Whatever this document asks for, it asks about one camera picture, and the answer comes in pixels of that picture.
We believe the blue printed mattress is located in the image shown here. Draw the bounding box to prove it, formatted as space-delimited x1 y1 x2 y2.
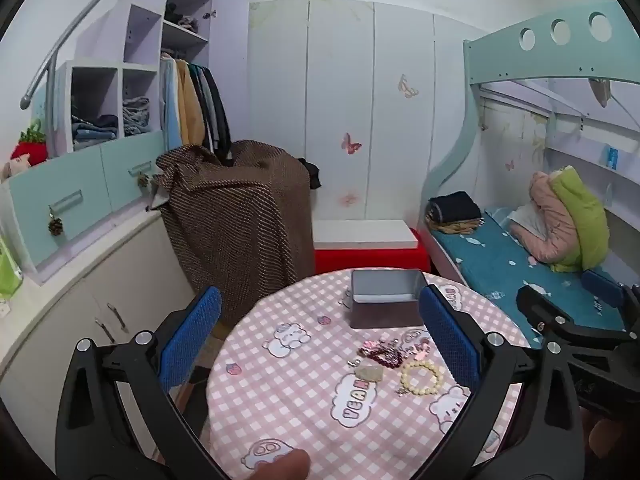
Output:
431 205 627 333

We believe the grey metal tin box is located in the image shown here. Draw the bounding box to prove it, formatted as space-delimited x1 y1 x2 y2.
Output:
350 269 427 330

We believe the dark folded garment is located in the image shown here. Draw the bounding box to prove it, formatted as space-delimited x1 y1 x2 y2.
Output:
428 191 484 223

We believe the red strawberry plush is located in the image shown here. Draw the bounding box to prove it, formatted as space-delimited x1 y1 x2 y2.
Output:
11 119 49 167

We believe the yellow hanging coat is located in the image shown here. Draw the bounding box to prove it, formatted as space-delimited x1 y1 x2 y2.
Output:
174 56 207 148

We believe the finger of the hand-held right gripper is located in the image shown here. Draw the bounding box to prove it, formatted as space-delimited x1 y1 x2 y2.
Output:
581 269 640 333
516 284 576 350

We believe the teal bunk bed frame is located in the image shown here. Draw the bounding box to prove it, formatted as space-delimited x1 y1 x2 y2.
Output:
419 0 640 281

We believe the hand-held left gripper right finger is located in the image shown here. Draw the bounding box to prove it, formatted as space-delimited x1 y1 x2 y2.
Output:
419 284 583 480

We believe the white wardrobe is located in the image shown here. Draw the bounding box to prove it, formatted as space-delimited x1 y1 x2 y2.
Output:
248 0 482 223

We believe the lilac shelf unit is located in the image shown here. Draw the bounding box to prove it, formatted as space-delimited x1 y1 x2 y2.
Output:
49 0 217 155

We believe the person's left hand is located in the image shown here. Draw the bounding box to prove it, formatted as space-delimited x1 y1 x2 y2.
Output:
248 449 312 480

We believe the cream bead bracelet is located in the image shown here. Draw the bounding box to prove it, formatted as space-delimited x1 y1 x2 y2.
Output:
400 360 446 395

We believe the brown dotted cloth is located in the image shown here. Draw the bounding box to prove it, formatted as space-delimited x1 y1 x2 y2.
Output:
155 139 316 326

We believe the green plastic item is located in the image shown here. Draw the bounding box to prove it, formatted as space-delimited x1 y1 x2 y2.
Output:
0 234 24 299

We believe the person's right hand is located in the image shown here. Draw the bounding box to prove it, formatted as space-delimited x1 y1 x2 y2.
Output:
582 406 627 467

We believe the pink pig plush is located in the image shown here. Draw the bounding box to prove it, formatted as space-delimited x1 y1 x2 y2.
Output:
0 152 32 182

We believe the pink checkered tablecloth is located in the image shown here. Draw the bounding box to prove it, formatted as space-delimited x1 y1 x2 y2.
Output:
206 268 521 480

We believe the grey metal handrail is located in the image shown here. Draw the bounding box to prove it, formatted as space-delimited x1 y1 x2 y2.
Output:
20 0 157 111

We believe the white cabinet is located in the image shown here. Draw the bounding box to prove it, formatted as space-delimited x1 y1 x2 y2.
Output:
0 206 202 461

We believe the white pillow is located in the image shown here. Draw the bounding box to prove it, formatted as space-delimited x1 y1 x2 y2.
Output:
506 205 547 239

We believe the light blue hanging shirt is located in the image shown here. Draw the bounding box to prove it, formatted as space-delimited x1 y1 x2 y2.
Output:
159 52 183 153

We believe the folded jeans stack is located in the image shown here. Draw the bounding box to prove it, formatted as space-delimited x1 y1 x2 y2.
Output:
71 114 119 151
122 96 151 136

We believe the green padded jacket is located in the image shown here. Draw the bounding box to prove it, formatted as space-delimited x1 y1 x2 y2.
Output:
549 166 610 274

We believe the black hanging jacket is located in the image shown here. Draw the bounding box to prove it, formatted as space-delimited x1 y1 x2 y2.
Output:
199 64 234 162

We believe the dark red bead bracelet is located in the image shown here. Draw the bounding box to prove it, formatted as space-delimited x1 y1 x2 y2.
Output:
367 342 405 370

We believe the tan hanging tag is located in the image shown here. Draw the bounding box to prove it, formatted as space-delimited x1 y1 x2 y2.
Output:
589 78 612 107

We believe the teal drawer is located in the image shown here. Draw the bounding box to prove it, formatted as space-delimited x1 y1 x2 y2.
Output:
100 130 169 214
7 159 114 267

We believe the black garment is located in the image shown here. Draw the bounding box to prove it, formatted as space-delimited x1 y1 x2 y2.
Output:
298 157 321 191

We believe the dark shelf item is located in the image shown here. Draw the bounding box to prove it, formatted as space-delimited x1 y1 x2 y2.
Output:
165 4 200 31

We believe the pink padded jacket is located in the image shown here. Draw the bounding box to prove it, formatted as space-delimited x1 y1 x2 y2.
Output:
509 170 582 264

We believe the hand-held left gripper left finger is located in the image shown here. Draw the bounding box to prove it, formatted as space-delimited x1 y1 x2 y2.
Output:
55 286 226 480

